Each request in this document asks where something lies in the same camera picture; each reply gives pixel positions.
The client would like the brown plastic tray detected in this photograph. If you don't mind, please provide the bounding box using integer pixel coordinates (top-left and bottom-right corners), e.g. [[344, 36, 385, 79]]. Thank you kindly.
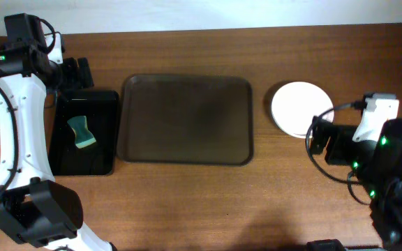
[[117, 74, 254, 166]]

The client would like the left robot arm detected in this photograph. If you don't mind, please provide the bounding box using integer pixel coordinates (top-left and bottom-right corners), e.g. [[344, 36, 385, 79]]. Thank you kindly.
[[0, 13, 114, 250]]

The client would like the black plastic tray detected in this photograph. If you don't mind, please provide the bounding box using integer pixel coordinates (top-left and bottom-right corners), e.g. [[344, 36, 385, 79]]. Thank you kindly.
[[48, 90, 119, 176]]

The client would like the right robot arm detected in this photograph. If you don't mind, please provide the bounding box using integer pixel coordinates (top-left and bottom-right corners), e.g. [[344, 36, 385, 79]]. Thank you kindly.
[[305, 93, 402, 250]]

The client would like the green sponge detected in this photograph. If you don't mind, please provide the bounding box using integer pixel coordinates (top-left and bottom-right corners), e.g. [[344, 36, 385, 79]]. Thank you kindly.
[[67, 116, 96, 149]]

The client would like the white plate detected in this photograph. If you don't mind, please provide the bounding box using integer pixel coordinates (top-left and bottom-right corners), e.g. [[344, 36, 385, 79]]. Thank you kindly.
[[270, 82, 333, 139]]

